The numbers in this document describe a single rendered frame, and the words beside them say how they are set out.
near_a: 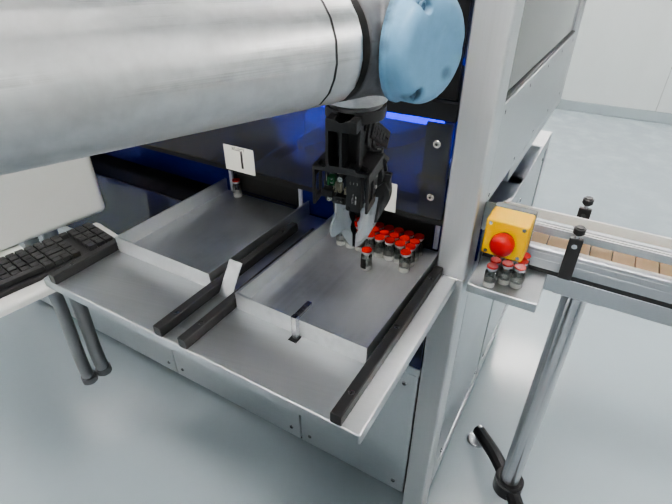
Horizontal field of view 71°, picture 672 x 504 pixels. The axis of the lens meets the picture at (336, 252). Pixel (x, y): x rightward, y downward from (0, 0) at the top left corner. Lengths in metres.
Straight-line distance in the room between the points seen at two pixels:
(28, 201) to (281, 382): 0.86
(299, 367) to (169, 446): 1.12
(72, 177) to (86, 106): 1.15
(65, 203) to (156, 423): 0.87
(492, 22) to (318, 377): 0.57
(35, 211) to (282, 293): 0.73
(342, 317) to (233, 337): 0.19
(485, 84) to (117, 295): 0.73
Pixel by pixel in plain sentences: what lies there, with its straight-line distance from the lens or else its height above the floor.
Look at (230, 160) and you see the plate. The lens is 1.11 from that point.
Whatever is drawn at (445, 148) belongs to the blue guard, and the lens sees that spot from 0.83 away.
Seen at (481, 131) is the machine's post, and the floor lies 1.17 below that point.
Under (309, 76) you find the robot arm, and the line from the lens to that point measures 0.29.
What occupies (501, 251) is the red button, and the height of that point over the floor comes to 0.99.
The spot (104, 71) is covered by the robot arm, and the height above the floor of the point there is 1.38.
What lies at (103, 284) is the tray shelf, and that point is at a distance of 1.00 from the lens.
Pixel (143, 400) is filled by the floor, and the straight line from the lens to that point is 1.97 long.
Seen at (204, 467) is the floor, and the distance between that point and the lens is 1.73.
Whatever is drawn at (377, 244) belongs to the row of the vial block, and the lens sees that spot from 0.95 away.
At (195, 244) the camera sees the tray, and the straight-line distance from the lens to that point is 1.06.
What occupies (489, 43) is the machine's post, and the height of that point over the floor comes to 1.30.
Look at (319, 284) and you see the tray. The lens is 0.90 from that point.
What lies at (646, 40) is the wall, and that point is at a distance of 5.40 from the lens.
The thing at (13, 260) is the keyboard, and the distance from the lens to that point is 1.28.
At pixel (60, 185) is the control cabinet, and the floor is 0.91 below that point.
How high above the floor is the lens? 1.42
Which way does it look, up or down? 33 degrees down
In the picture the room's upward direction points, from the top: straight up
